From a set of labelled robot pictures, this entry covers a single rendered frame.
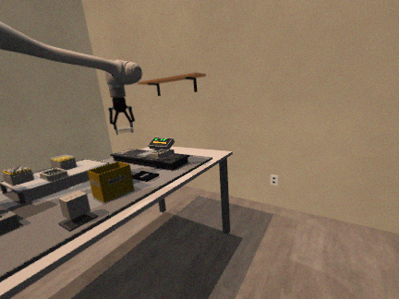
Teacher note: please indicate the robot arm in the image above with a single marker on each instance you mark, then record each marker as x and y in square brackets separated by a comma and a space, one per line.
[118, 73]

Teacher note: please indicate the red trough reservoir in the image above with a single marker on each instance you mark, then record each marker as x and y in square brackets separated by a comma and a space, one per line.
[160, 153]

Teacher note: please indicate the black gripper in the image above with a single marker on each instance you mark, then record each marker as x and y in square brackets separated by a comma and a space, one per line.
[120, 108]

